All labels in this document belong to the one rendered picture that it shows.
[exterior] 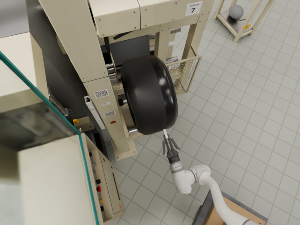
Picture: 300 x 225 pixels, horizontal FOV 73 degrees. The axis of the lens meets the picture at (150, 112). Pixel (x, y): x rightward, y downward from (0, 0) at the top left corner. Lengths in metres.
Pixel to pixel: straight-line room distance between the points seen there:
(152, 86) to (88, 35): 0.56
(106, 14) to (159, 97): 0.53
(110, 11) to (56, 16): 0.42
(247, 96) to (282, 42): 1.24
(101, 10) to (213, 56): 2.47
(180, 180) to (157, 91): 0.58
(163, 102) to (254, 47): 2.67
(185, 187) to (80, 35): 1.05
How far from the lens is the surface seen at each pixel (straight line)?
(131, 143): 2.59
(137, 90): 1.24
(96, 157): 1.68
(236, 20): 3.82
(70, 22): 0.78
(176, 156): 1.42
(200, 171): 1.45
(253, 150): 2.91
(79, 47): 0.86
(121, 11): 1.13
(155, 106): 1.25
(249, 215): 1.96
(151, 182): 2.52
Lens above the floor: 2.51
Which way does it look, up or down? 67 degrees down
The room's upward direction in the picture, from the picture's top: 3 degrees clockwise
